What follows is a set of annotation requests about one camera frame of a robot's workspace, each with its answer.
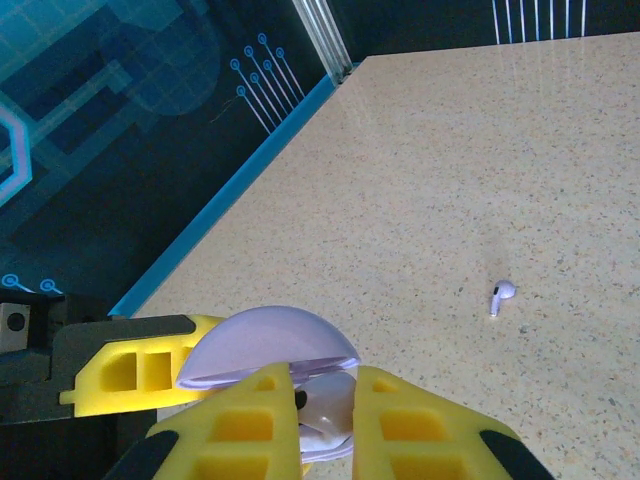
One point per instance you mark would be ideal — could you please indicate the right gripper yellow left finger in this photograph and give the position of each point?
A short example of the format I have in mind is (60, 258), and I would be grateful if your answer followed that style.
(200, 450)

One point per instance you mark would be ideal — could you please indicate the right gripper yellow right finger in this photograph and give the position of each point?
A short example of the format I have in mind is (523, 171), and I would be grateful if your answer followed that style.
(450, 440)

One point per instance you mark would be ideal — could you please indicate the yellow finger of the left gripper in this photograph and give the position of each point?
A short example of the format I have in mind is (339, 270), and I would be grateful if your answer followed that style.
(115, 400)

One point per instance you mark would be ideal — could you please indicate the lilac earbud charging case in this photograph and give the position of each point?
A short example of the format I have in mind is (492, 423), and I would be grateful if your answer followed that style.
(265, 340)

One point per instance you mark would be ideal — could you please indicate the blue table edge strip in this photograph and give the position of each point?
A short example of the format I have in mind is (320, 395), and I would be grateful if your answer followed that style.
(224, 200)

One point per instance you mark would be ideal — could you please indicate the aluminium frame post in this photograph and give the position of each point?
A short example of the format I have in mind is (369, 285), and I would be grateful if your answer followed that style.
(325, 40)

